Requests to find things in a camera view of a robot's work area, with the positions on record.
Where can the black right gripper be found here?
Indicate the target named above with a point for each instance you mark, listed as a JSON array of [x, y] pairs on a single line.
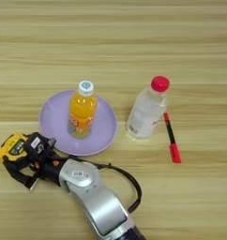
[[48, 168]]

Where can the yellow black tape measure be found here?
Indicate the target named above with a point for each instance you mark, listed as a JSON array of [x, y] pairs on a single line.
[[10, 146]]

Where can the orange juice bottle white cap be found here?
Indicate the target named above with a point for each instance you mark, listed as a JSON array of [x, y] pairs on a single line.
[[82, 109]]

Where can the clear water bottle red cap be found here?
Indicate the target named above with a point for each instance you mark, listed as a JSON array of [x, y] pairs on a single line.
[[146, 112]]

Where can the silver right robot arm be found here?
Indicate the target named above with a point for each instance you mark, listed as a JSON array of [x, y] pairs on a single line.
[[96, 200]]

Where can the black box white label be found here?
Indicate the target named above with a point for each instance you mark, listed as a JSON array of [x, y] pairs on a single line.
[[37, 143]]

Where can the round purple plate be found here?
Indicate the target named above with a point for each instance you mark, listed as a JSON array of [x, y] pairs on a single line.
[[56, 122]]

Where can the black marker red cap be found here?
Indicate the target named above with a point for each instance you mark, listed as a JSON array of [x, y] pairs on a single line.
[[172, 137]]

